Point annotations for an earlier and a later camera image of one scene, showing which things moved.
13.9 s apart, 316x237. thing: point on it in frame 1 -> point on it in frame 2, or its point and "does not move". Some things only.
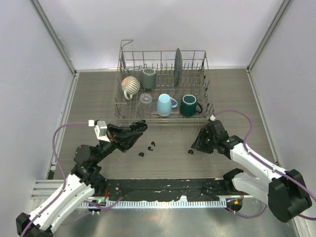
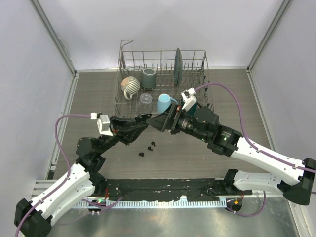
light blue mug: x=165 y=103 does not move
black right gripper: x=199 y=144 -> x=168 y=120
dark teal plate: x=178 y=69 does not move
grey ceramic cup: x=148 y=78 does not move
